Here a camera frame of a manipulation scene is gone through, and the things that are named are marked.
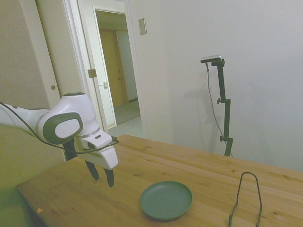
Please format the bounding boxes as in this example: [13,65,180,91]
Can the wooden hallway door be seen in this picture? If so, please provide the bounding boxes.
[99,28,129,107]

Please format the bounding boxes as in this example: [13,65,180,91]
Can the green round plate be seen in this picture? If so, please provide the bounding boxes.
[139,181,194,222]

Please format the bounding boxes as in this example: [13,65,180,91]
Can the dark wire plate rack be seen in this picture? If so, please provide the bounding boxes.
[228,172,263,227]

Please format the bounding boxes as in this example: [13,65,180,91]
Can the white open door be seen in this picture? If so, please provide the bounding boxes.
[35,0,111,133]

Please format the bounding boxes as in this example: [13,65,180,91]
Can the grey exterior camera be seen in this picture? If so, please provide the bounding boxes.
[200,54,224,64]

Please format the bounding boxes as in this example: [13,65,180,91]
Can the grey wall switch plate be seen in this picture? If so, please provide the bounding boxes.
[138,18,147,36]

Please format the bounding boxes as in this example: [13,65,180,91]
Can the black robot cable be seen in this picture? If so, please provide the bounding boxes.
[0,101,120,155]

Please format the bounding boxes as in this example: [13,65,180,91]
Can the black camera stand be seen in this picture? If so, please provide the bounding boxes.
[211,60,234,157]

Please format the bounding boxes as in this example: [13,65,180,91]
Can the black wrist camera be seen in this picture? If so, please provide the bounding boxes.
[63,140,77,162]

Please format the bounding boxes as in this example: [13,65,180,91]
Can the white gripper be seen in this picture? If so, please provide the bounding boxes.
[73,132,119,188]

